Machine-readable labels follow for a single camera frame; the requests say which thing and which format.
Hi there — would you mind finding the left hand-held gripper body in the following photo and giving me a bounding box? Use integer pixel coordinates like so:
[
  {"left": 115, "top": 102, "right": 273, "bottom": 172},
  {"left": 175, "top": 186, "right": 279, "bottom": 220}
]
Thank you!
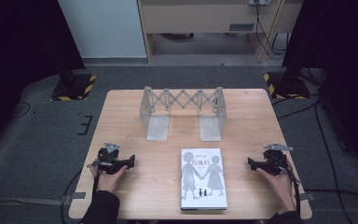
[{"left": 96, "top": 142, "right": 129, "bottom": 175}]

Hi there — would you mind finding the black floor cable by table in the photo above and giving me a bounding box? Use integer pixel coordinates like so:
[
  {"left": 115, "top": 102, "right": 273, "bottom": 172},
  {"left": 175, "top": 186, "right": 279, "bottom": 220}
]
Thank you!
[{"left": 60, "top": 169, "right": 84, "bottom": 224}]

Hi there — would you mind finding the light wooden desk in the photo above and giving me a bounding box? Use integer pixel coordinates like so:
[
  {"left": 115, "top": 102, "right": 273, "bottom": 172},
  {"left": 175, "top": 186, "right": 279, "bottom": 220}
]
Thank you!
[{"left": 136, "top": 0, "right": 304, "bottom": 64}]

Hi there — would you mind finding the white power strip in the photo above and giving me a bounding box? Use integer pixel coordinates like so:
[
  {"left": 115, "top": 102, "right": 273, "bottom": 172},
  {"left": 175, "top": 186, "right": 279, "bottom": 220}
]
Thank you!
[{"left": 248, "top": 0, "right": 273, "bottom": 7}]

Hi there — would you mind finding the hanging black cables bundle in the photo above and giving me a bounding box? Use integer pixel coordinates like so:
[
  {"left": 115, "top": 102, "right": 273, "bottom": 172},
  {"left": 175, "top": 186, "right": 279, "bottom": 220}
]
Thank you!
[{"left": 254, "top": 0, "right": 290, "bottom": 61}]

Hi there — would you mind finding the black floor cable loop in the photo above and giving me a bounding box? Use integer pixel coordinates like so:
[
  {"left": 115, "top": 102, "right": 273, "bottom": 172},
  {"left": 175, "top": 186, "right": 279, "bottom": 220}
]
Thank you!
[{"left": 11, "top": 101, "right": 32, "bottom": 119}]

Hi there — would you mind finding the dark curtain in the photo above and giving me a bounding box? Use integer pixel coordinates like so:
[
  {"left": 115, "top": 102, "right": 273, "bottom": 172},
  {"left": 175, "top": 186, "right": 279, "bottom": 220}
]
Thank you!
[
  {"left": 282, "top": 0, "right": 358, "bottom": 178},
  {"left": 0, "top": 0, "right": 87, "bottom": 160}
]

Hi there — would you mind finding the white book with grey silhouettes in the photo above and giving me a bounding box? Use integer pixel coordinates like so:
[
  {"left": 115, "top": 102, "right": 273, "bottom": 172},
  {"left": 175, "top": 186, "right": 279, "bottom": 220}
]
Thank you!
[{"left": 180, "top": 147, "right": 228, "bottom": 211}]

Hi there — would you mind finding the expandable metal book rack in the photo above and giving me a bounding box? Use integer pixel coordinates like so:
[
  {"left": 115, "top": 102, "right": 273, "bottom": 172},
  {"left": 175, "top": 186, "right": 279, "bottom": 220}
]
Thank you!
[{"left": 139, "top": 86, "right": 228, "bottom": 143}]

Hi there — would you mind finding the person's right hand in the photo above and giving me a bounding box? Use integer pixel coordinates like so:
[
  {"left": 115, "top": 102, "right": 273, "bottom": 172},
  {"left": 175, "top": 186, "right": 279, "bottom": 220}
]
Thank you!
[{"left": 255, "top": 159, "right": 296, "bottom": 216}]

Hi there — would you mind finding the hand-held gripper black cable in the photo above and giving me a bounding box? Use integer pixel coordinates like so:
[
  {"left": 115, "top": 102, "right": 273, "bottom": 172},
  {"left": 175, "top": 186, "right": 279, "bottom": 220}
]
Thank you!
[
  {"left": 276, "top": 155, "right": 302, "bottom": 217},
  {"left": 86, "top": 160, "right": 103, "bottom": 200}
]

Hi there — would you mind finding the person's left hand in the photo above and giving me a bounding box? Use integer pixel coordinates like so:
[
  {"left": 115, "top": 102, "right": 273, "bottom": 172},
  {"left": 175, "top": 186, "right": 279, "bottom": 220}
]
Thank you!
[{"left": 89, "top": 165, "right": 129, "bottom": 194}]

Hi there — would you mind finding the long black floor cable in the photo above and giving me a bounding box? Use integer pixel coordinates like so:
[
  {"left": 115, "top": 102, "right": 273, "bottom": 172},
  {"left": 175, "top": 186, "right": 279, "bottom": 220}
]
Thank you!
[{"left": 313, "top": 99, "right": 348, "bottom": 224}]

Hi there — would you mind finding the left hand-held gripper black cable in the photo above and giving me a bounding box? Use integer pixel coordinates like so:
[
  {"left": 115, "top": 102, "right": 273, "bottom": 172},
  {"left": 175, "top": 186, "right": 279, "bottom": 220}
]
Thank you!
[{"left": 86, "top": 160, "right": 103, "bottom": 200}]

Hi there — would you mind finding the right hand-held gripper black cable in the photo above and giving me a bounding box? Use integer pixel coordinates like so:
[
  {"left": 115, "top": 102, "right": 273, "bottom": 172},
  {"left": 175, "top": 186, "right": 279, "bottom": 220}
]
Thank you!
[{"left": 276, "top": 155, "right": 302, "bottom": 217}]

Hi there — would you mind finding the white board panel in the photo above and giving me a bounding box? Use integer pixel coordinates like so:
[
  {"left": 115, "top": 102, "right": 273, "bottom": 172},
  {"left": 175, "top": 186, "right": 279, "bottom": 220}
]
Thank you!
[{"left": 57, "top": 0, "right": 147, "bottom": 59}]

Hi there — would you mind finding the short black floor cable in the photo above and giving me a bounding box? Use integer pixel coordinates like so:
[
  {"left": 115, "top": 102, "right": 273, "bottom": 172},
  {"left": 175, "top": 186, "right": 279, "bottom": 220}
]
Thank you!
[{"left": 275, "top": 104, "right": 318, "bottom": 121}]

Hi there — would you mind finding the black stand base striped tape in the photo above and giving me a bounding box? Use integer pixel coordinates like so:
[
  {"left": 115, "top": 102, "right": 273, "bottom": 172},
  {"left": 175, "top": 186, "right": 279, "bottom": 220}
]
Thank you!
[
  {"left": 263, "top": 70, "right": 311, "bottom": 101},
  {"left": 50, "top": 73, "right": 98, "bottom": 102}
]

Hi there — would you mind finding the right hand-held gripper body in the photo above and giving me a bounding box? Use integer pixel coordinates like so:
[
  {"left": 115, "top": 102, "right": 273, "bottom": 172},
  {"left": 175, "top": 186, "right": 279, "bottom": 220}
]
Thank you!
[{"left": 261, "top": 142, "right": 295, "bottom": 176}]

